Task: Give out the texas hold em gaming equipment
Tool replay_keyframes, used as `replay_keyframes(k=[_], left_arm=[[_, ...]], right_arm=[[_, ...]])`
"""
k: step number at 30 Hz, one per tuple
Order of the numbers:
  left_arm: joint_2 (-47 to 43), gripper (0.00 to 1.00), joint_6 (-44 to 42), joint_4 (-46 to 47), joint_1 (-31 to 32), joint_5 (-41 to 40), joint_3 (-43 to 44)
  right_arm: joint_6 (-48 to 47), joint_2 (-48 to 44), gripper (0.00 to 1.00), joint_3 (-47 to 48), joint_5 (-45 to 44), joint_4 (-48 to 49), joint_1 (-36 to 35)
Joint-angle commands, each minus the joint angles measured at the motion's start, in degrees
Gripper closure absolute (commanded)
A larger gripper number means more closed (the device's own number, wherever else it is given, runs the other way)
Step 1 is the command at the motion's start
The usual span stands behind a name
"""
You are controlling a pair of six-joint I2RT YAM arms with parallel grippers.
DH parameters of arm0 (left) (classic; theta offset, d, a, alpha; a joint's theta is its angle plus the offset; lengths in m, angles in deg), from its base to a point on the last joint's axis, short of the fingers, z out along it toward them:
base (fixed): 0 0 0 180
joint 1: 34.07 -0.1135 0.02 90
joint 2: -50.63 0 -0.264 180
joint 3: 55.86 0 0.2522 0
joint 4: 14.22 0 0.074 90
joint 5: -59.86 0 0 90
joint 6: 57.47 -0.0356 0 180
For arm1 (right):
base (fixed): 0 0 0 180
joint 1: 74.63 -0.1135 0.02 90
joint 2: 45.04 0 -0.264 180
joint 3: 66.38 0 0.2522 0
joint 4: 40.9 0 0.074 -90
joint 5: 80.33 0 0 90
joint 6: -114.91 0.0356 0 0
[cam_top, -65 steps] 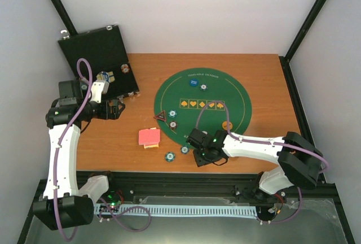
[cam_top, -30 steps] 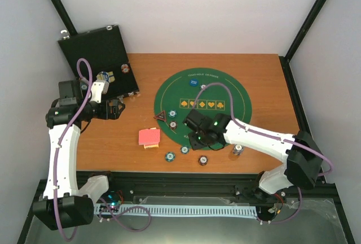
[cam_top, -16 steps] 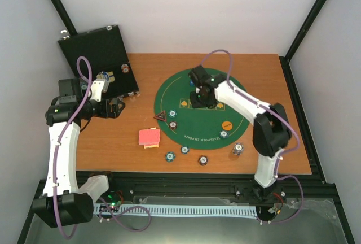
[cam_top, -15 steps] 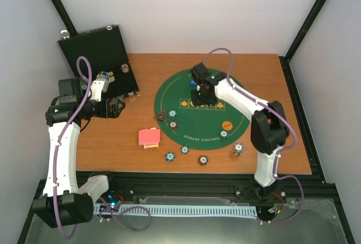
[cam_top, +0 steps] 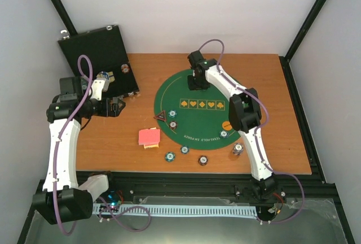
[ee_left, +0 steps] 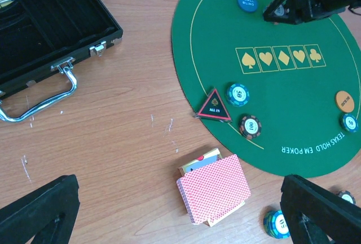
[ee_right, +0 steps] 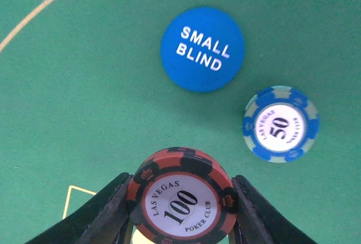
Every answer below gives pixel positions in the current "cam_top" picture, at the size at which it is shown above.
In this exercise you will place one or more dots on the brown poker chip stack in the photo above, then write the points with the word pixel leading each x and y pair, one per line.
pixel 203 160

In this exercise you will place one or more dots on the grey poker chip stack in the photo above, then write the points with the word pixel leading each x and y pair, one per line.
pixel 238 149

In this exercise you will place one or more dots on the round green poker mat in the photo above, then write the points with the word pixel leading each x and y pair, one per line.
pixel 200 114

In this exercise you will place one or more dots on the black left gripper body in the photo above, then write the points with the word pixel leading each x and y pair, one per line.
pixel 104 111

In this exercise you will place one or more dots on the orange big blind button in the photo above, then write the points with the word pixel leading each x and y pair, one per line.
pixel 226 125

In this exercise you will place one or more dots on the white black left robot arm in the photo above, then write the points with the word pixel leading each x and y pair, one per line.
pixel 62 199

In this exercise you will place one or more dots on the blue chips in case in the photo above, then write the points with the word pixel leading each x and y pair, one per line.
pixel 106 75

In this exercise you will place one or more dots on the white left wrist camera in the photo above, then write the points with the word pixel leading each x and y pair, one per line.
pixel 98 87

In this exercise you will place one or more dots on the teal poker chip stack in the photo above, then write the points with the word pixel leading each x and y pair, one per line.
pixel 170 156

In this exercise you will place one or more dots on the orange chip in case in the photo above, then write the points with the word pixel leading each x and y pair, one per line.
pixel 125 68

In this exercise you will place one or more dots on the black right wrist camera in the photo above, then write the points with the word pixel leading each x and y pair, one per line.
pixel 195 58

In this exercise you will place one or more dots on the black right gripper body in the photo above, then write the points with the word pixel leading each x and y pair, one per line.
pixel 197 84

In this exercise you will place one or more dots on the light blue cable duct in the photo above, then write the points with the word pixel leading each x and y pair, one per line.
pixel 248 212

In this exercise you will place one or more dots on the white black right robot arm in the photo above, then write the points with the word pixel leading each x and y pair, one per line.
pixel 244 115

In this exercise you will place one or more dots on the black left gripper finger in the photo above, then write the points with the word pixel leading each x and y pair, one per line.
pixel 118 101
pixel 115 112

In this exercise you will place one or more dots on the black poker case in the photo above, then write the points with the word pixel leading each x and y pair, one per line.
pixel 106 50

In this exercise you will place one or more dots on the red triangular dealer button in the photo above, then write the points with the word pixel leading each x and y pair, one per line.
pixel 161 116

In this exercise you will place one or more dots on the red playing card deck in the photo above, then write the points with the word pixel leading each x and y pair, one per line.
pixel 149 138

